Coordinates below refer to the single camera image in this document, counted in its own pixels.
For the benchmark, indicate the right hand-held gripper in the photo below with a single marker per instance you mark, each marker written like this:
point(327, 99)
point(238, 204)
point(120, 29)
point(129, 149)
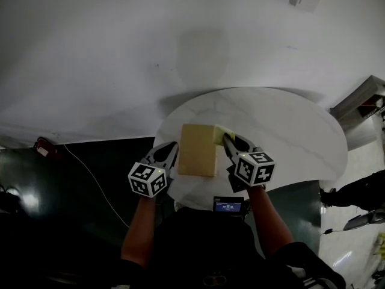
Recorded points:
point(255, 170)

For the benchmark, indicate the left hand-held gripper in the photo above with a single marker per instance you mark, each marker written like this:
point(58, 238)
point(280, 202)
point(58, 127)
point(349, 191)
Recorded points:
point(147, 179)

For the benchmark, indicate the yellow-green cloth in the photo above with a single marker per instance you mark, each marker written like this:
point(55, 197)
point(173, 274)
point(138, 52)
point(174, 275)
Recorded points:
point(221, 134)

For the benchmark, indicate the tan cutting board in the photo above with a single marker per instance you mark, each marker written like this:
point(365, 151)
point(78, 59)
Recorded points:
point(195, 149)

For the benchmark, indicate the person's right forearm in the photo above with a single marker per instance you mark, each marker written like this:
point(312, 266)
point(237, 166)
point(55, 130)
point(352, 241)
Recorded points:
point(267, 218)

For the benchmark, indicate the person's left forearm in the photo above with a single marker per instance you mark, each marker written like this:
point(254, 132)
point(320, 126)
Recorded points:
point(139, 230)

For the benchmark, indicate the small black screen device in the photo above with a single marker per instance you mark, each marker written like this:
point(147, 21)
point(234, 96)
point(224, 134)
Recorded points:
point(228, 204)

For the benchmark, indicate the person's black top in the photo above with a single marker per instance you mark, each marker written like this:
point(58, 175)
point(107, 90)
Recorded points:
point(204, 245)

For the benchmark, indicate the red floor device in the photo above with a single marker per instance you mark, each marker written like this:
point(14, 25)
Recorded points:
point(45, 149)

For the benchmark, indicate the grey wooden shelf unit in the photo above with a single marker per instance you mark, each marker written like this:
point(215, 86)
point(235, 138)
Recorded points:
point(358, 101)

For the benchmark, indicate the gold belt buckle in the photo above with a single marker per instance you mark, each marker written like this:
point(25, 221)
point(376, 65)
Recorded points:
point(214, 280)

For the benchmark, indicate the grey metal floor stand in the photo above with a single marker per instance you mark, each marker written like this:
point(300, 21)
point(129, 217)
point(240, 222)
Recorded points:
point(364, 220)

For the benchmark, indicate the yellow foam block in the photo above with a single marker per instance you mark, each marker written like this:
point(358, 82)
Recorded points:
point(380, 244)

